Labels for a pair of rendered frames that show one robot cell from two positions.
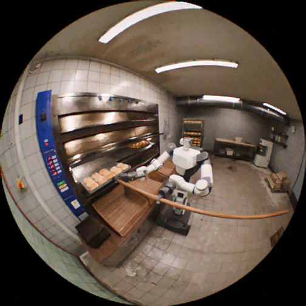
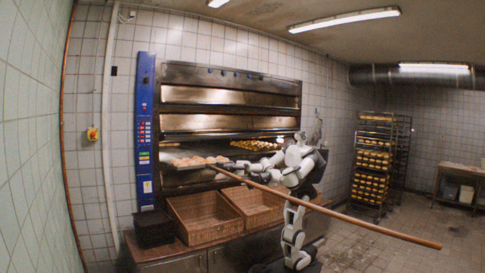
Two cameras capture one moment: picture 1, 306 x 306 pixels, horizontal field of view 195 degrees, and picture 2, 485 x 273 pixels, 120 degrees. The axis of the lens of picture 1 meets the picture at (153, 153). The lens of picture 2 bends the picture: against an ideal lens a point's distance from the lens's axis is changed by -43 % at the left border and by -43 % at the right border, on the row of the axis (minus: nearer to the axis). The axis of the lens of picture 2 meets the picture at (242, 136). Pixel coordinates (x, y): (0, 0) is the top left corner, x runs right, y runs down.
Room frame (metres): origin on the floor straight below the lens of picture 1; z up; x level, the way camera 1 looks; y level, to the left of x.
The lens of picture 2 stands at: (-1.07, -0.54, 1.66)
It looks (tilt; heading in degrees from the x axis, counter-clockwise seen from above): 6 degrees down; 20
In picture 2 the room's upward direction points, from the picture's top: 2 degrees clockwise
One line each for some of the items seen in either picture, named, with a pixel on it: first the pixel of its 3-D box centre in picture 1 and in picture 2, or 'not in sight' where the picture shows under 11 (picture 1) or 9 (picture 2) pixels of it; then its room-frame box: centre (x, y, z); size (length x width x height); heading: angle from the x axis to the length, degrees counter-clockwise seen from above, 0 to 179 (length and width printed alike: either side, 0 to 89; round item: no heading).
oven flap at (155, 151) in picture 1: (132, 164); (240, 170); (1.32, 0.35, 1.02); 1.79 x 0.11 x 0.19; 147
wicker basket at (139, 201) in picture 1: (121, 207); (203, 215); (0.69, 0.44, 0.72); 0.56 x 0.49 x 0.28; 148
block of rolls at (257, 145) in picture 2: (135, 143); (255, 144); (2.05, 0.41, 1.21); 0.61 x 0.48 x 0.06; 57
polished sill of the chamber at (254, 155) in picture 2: (130, 156); (238, 157); (1.34, 0.37, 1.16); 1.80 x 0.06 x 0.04; 147
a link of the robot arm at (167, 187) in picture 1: (166, 191); (256, 179); (0.49, -0.09, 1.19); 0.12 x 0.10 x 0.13; 141
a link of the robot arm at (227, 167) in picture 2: (127, 177); (223, 167); (0.69, 0.26, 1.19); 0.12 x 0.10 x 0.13; 114
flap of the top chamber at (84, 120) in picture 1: (127, 116); (242, 97); (1.32, 0.35, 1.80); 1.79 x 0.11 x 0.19; 147
